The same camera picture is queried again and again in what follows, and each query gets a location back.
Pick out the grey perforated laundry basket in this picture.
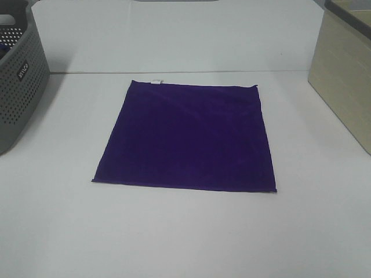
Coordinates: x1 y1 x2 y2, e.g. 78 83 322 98
1 1 50 153

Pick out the purple towel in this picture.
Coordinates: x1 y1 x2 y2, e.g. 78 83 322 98
93 81 277 193

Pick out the beige storage box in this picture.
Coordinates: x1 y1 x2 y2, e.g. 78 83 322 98
308 1 370 152

